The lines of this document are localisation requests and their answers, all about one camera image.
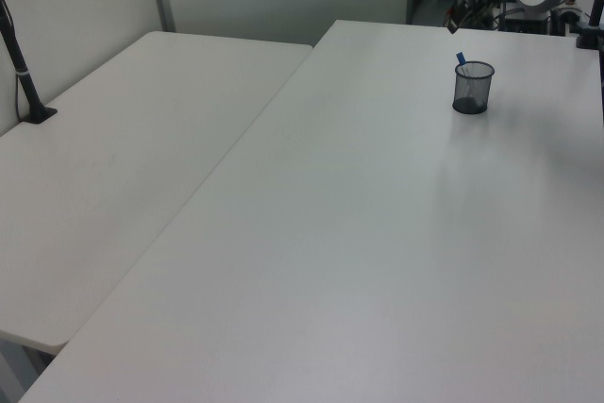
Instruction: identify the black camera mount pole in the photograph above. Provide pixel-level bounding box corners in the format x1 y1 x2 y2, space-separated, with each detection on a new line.
0 0 59 126

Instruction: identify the black clamp mount pole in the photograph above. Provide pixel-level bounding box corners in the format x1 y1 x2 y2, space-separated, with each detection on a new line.
574 0 604 51

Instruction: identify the white marker with blue cap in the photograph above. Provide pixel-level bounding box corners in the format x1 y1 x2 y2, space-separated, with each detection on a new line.
455 51 478 109

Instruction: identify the black mesh pen cup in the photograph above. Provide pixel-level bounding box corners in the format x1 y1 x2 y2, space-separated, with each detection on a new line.
452 60 496 116

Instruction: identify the white side table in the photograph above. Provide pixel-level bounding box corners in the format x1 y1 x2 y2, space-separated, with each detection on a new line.
0 30 315 355

